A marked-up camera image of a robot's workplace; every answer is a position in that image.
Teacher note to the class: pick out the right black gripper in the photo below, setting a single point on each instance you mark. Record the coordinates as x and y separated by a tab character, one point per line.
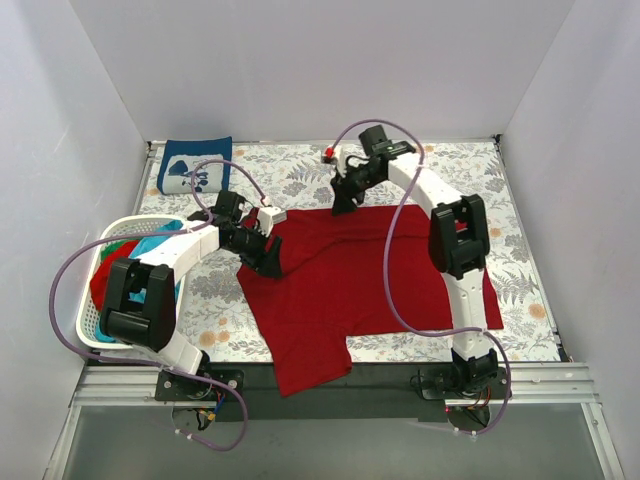
347	187

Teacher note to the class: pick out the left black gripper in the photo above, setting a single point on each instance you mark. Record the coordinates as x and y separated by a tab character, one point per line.
263	251

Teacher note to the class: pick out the dark red t-shirt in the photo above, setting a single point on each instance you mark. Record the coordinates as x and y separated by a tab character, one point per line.
332	288

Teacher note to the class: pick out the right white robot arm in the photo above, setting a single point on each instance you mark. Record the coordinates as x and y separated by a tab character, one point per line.
458	242

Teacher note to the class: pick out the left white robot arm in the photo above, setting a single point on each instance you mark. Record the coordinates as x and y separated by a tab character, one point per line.
140	306

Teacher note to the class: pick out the floral patterned table cloth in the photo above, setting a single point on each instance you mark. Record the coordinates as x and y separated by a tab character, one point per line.
216	318

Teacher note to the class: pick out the turquoise t-shirt in basket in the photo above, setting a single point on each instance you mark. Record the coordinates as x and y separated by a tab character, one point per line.
145	245

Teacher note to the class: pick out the folded blue printed t-shirt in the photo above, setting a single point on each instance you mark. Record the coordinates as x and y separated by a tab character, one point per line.
180	159

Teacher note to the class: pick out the green t-shirt in basket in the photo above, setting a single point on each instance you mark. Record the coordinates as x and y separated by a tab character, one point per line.
119	248

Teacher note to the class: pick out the red t-shirt in basket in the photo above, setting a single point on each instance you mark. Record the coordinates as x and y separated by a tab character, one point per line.
98	283

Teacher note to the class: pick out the white plastic laundry basket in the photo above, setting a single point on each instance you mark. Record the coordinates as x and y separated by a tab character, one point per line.
88	317

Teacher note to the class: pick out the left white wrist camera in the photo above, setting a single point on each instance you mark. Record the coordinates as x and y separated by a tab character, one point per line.
269	216

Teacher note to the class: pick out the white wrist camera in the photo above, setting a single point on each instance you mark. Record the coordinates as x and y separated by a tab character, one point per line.
336	156
269	216

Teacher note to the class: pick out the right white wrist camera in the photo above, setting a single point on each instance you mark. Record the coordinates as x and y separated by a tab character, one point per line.
336	156

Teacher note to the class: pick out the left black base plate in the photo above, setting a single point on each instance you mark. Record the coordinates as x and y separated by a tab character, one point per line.
176	388

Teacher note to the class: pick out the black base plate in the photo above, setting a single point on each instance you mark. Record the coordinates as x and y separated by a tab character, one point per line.
176	388
435	381

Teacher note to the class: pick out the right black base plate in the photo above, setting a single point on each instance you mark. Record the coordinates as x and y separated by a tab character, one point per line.
435	381

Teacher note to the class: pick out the aluminium frame rail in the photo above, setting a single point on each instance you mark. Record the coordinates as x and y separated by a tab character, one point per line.
532	382

